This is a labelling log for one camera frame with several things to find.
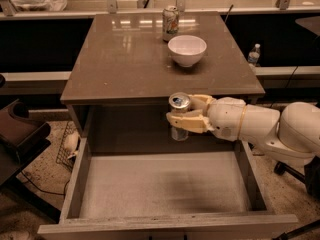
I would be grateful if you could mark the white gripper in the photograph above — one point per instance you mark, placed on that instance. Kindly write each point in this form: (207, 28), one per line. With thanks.
(226, 118)

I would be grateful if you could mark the silver redbull can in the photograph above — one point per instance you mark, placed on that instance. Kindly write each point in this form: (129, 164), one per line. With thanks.
(179, 102)

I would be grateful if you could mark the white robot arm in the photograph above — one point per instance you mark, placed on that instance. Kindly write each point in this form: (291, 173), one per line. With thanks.
(289, 136)

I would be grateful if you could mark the brown cabinet with glossy top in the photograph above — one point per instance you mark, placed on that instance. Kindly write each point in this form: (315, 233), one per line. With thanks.
(118, 90)

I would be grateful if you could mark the open grey top drawer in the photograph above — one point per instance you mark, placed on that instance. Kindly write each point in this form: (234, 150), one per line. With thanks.
(132, 181)

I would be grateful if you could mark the white ceramic bowl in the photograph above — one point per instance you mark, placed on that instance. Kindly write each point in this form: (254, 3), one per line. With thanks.
(187, 50)

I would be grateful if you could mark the clear plastic water bottle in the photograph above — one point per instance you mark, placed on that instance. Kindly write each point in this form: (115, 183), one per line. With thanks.
(254, 55)

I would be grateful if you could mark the black tripod stand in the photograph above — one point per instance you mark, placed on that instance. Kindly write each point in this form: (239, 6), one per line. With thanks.
(300, 194)

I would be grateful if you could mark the dark brown chair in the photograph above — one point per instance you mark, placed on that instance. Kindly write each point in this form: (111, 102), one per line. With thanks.
(22, 139)

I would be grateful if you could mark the wire mesh basket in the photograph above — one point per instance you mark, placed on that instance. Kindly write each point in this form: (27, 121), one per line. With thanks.
(69, 147)

